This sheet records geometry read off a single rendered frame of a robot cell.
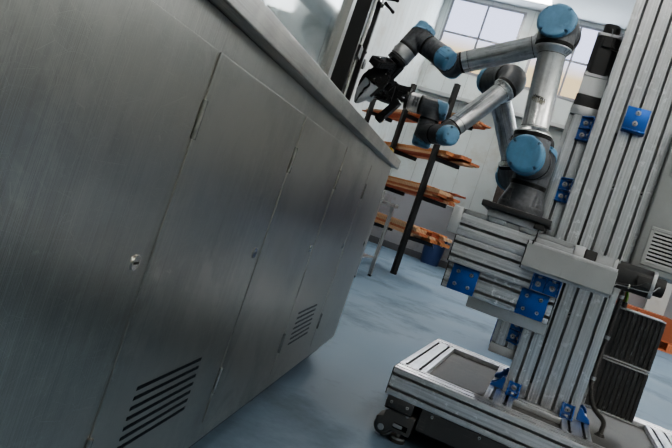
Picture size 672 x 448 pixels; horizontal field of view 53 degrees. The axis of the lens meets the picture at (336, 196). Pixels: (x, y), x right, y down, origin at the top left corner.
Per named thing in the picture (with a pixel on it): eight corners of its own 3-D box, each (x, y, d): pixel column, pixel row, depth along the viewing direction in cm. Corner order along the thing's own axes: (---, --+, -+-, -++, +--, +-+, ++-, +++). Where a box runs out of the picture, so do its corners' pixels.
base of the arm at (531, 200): (542, 220, 225) (551, 193, 225) (541, 217, 211) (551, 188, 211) (498, 206, 230) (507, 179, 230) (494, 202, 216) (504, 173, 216)
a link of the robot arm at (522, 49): (582, 26, 225) (441, 57, 245) (578, 13, 215) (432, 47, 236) (586, 58, 223) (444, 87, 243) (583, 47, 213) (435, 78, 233)
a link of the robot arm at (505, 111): (519, 199, 272) (494, 68, 257) (495, 194, 286) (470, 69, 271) (541, 189, 276) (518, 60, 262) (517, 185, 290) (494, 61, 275)
